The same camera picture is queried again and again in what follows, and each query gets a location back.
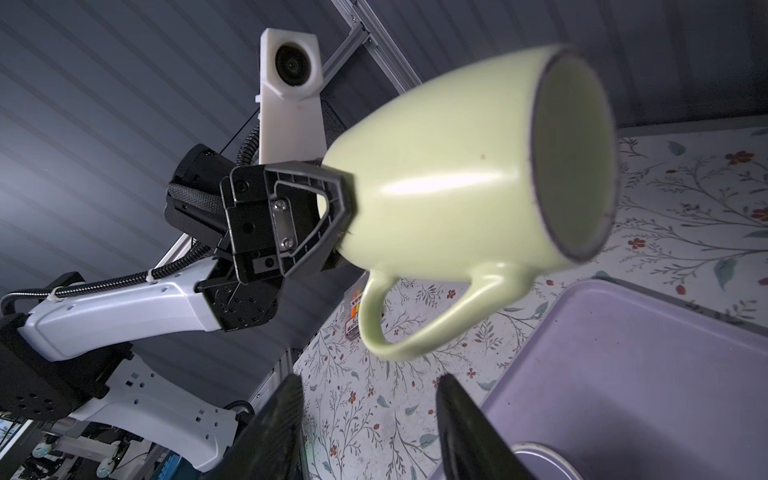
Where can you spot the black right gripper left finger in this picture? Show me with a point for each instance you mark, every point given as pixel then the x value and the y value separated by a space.
pixel 269 447

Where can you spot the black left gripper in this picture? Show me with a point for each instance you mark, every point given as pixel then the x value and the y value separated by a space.
pixel 296 210

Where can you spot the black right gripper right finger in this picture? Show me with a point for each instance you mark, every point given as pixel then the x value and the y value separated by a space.
pixel 470 446

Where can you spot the light green mug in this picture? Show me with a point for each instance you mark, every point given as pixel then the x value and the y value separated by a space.
pixel 493 174

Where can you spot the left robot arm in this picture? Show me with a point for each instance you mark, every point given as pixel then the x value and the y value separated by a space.
pixel 67 350

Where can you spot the purple mug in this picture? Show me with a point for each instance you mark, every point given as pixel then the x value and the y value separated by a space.
pixel 544 463

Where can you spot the colourful marker pack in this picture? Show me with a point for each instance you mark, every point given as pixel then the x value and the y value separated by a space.
pixel 351 304

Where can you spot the lavender plastic tray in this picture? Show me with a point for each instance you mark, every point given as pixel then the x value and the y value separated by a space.
pixel 627 385

